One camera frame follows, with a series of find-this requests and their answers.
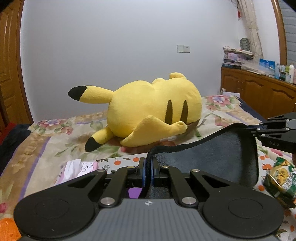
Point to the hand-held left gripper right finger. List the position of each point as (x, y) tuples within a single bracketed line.
[(152, 168)]

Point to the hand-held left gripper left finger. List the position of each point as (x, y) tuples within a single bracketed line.
[(143, 172)]

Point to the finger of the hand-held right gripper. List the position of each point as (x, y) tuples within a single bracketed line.
[(278, 121), (275, 139)]

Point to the dark grey towel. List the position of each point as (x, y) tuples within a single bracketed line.
[(208, 155)]

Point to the purple cloth piece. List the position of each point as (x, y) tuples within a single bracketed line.
[(134, 193)]

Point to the wooden cabinet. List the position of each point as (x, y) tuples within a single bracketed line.
[(252, 90)]

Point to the green snack bag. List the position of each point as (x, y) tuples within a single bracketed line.
[(281, 180)]

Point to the group of toiletry bottles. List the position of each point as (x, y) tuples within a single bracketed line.
[(285, 72)]

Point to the white paper sheet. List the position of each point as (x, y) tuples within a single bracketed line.
[(231, 93)]

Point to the blue picture box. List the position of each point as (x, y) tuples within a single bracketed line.
[(267, 65)]

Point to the yellow plush toy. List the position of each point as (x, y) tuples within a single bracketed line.
[(148, 104)]

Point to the pink tissue pack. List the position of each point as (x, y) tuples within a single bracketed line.
[(76, 169)]

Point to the stack of magazines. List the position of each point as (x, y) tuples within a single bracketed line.
[(237, 58)]

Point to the grey ribbed ornament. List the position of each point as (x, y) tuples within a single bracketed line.
[(245, 44)]

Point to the cream curtain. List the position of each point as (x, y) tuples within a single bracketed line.
[(253, 30)]

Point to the floral bed blanket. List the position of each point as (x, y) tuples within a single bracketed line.
[(46, 148)]

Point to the dark blue blanket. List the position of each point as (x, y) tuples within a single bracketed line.
[(10, 148)]

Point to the red cloth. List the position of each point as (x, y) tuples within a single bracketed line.
[(5, 133)]

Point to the wooden door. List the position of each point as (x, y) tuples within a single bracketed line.
[(10, 69)]

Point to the white wall switch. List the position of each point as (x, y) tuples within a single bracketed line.
[(183, 48)]

